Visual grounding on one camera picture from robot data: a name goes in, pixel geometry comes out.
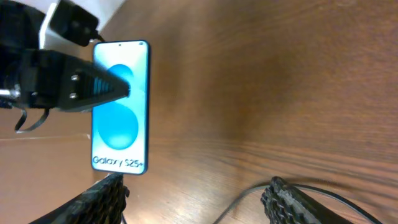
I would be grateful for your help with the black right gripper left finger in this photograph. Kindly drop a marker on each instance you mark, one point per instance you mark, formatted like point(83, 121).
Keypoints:
point(102, 203)

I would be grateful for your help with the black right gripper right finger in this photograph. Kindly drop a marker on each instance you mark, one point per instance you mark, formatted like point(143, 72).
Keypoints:
point(286, 203)

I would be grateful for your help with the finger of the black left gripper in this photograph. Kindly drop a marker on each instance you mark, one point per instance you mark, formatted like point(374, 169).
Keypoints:
point(85, 85)

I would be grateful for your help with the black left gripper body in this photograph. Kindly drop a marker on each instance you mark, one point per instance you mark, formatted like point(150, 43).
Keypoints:
point(44, 80)

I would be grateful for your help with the blue Galaxy smartphone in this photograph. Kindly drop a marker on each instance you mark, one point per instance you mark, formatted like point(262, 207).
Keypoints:
point(120, 128)

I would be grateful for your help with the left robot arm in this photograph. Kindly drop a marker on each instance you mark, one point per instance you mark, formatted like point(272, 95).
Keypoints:
point(20, 25)

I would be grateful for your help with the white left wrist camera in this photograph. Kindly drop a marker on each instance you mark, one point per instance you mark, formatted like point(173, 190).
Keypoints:
point(66, 25)

